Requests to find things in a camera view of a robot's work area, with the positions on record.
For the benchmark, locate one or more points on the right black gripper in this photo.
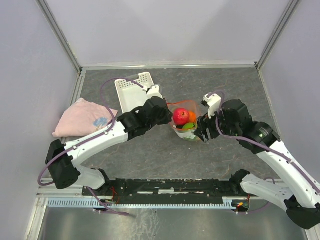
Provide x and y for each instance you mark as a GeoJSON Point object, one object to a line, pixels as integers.
{"type": "Point", "coordinates": [200, 131]}

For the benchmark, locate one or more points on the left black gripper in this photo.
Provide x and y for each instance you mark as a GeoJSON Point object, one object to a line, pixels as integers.
{"type": "Point", "coordinates": [168, 116]}

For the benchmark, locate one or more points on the green watermelon toy ball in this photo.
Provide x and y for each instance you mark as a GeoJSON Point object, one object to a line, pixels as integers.
{"type": "Point", "coordinates": [189, 126]}

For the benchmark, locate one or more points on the orange toy fruit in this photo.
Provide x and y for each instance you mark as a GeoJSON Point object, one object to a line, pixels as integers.
{"type": "Point", "coordinates": [192, 117]}

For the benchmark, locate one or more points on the pink red toy fruit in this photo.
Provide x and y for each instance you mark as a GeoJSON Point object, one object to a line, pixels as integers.
{"type": "Point", "coordinates": [180, 116]}

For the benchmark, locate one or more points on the clear orange zip top bag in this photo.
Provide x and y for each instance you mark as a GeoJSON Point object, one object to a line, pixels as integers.
{"type": "Point", "coordinates": [190, 105]}

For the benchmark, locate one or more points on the white perforated plastic basket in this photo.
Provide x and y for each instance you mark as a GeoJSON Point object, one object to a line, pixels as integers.
{"type": "Point", "coordinates": [130, 93]}

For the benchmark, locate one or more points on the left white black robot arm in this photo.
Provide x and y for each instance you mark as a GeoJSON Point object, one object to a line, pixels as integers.
{"type": "Point", "coordinates": [64, 160]}

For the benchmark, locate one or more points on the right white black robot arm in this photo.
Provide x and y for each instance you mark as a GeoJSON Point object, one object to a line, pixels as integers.
{"type": "Point", "coordinates": [300, 199]}

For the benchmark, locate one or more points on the pink folded cloth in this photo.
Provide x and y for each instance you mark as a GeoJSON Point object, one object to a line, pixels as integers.
{"type": "Point", "coordinates": [83, 118]}

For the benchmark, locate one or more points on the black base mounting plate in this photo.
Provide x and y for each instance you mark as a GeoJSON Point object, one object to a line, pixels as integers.
{"type": "Point", "coordinates": [171, 191]}

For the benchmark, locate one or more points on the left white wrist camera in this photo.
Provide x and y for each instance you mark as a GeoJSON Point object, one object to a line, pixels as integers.
{"type": "Point", "coordinates": [153, 91]}

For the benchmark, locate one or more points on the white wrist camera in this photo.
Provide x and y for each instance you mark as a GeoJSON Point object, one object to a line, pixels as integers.
{"type": "Point", "coordinates": [213, 102]}
{"type": "Point", "coordinates": [153, 91]}

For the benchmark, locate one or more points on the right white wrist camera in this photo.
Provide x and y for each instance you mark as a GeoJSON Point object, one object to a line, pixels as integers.
{"type": "Point", "coordinates": [213, 102]}

